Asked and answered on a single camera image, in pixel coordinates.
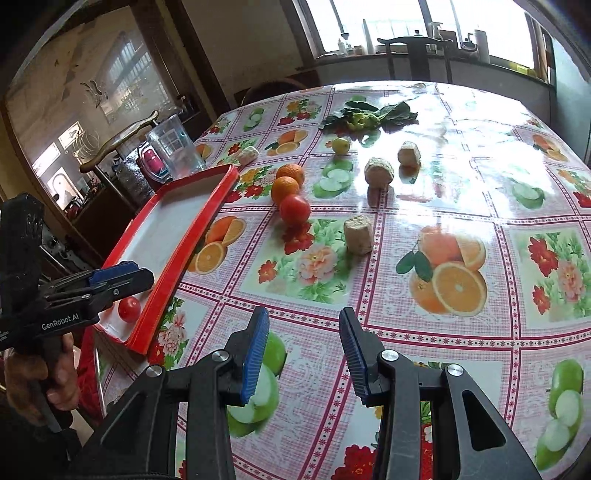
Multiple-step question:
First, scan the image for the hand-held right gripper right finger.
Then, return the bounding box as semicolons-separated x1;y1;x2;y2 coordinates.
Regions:
339;307;543;480

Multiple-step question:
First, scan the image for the person's left hand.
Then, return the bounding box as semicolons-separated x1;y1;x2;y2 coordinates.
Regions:
4;332;80;425

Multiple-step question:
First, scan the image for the red tomato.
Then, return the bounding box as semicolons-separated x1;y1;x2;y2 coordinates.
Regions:
279;194;312;227
117;296;141;322

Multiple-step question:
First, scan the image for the orange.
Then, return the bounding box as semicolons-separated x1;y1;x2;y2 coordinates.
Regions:
276;163;306;189
270;176;301;206

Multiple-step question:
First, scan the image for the clear plastic pitcher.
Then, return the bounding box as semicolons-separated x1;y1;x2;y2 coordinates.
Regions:
147;111;207;181

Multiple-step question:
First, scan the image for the white paper towel roll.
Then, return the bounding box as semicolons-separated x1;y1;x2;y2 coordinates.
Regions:
474;28;491;64

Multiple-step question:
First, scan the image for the red rimmed white tray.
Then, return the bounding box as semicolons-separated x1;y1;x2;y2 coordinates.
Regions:
92;164;241;356

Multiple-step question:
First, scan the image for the pink plastic container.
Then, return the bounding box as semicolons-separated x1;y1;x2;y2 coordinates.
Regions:
141;143;169;178

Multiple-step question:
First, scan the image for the wooden chair with curved rail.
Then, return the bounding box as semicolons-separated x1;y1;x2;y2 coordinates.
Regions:
79;110;160;199

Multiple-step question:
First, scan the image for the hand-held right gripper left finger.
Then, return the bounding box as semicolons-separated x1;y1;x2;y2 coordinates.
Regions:
69;306;271;480

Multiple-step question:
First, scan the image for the leafy green vegetable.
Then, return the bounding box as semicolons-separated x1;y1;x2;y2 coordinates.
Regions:
320;100;419;134

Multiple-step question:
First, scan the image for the floral fruit print tablecloth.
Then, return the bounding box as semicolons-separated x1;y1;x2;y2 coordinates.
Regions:
95;80;591;480

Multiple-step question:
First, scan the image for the dark wooden chair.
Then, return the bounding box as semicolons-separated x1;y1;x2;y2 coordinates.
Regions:
378;36;455;83

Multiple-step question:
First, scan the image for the round backed chair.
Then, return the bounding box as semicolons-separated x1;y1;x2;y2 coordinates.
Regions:
242;79;303;108

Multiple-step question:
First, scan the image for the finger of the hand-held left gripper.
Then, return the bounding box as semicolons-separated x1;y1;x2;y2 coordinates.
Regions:
48;261;139;298
88;270;155;315

